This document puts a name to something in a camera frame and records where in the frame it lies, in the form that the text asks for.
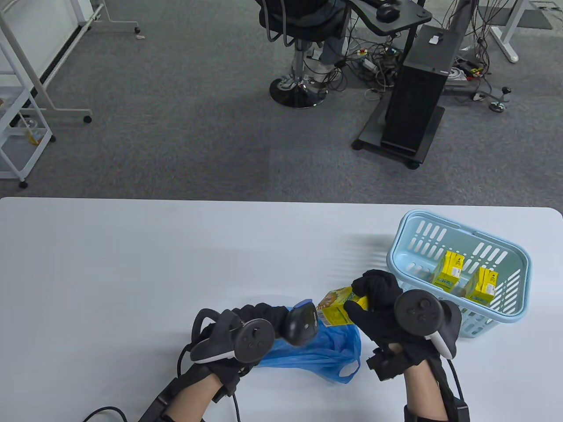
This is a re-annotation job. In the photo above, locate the person's left hand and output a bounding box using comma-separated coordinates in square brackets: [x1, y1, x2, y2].
[193, 302, 291, 397]

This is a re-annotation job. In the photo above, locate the person's right hand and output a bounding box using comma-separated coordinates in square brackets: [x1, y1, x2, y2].
[344, 269, 463, 381]

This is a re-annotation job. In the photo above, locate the black and blue barcode scanner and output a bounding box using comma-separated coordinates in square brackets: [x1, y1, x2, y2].
[283, 300, 318, 348]

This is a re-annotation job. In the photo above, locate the yellow chrysanthemum tea package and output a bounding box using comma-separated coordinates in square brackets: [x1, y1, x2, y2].
[432, 251, 465, 291]
[463, 267, 500, 306]
[316, 286, 370, 327]

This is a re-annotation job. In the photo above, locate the blue plastic bag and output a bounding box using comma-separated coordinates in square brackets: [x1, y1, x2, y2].
[257, 307, 362, 384]

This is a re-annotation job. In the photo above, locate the person's right forearm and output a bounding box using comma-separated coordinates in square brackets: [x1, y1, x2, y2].
[403, 360, 446, 422]

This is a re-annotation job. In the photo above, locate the person's left forearm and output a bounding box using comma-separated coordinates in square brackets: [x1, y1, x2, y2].
[162, 374, 223, 422]

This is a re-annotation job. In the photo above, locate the black and white hand controller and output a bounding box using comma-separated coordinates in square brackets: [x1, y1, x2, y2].
[190, 309, 276, 365]
[394, 290, 458, 360]

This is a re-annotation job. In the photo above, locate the light blue plastic basket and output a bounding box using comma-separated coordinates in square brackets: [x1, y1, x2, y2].
[386, 209, 532, 338]

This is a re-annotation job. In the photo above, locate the black wheeled tower cart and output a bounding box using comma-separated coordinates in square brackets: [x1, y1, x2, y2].
[352, 95, 446, 170]

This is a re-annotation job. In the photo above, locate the black computer tower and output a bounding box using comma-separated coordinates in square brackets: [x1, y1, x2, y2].
[380, 24, 467, 154]

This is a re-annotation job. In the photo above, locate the black office chair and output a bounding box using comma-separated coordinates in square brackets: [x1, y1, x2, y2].
[259, 0, 352, 109]

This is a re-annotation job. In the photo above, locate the black standing desk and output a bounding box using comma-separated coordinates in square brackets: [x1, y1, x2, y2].
[347, 0, 434, 62]

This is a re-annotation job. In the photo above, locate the white desk leg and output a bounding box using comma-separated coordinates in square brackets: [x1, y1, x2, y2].
[486, 0, 528, 63]

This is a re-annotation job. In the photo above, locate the white wheeled shelf cart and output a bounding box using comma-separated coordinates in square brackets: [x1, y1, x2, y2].
[0, 75, 57, 189]

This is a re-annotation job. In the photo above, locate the black floor mat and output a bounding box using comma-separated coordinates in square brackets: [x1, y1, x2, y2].
[477, 5, 554, 30]

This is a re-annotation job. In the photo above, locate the white whiteboard on stand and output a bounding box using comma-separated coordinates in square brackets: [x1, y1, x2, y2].
[0, 0, 142, 124]

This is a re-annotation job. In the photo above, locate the black glove cable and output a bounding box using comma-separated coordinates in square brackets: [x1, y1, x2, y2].
[446, 358, 468, 414]

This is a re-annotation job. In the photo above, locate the black wrist camera strap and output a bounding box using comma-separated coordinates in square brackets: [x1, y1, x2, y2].
[404, 393, 471, 422]
[138, 378, 177, 422]

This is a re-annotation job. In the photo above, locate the tangle of floor cables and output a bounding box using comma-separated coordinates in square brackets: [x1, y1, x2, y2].
[334, 26, 500, 102]

